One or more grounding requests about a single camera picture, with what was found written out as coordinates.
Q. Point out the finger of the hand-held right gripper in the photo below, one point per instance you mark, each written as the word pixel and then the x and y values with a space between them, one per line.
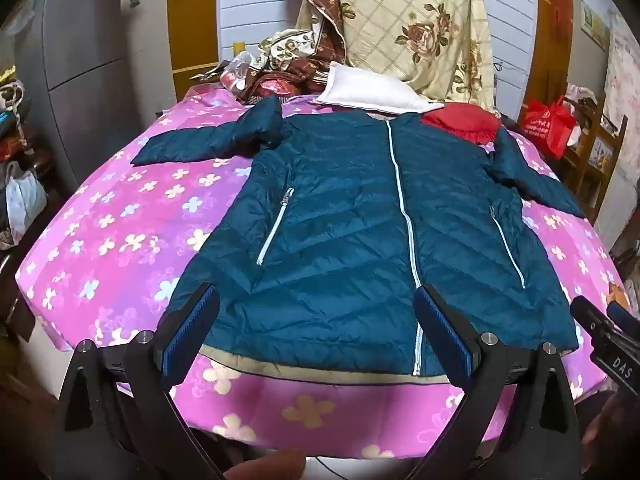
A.
pixel 620 312
pixel 607 345

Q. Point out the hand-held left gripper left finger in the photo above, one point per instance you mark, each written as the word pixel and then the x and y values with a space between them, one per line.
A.
pixel 192 332

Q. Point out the wooden chair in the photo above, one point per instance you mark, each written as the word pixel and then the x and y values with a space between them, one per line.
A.
pixel 595 160

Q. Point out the beige rose-print quilt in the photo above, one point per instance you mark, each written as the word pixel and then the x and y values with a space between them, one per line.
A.
pixel 400 10

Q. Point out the framed wall picture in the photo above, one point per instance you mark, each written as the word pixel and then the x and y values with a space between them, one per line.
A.
pixel 595 22

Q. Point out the white pillow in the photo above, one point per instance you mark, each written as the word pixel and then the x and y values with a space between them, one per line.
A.
pixel 370 90

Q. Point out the person's left hand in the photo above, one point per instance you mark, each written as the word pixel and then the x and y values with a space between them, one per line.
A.
pixel 265 467

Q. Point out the white plastic bag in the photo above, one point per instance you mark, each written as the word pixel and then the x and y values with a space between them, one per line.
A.
pixel 25 200

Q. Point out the grey refrigerator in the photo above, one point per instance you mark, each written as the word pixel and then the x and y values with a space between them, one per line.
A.
pixel 100 35

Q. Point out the teal quilted jacket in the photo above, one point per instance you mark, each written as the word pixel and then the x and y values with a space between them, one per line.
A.
pixel 340 220

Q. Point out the red ruffled pillow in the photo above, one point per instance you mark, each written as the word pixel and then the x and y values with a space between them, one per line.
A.
pixel 465 120

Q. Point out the pink floral bed sheet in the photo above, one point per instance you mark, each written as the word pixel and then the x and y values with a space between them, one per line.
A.
pixel 125 240

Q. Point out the pink patterned curtain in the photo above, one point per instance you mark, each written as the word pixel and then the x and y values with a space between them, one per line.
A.
pixel 625 70

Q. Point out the red shopping bag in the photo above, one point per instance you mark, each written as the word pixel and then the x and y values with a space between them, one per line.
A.
pixel 547 125

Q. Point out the clear plastic bag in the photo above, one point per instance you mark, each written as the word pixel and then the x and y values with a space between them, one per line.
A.
pixel 237 72

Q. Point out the brown patterned blanket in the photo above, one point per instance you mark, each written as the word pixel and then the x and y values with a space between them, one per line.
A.
pixel 320 10

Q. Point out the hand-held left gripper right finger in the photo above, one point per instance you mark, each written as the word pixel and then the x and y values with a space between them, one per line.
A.
pixel 442 332

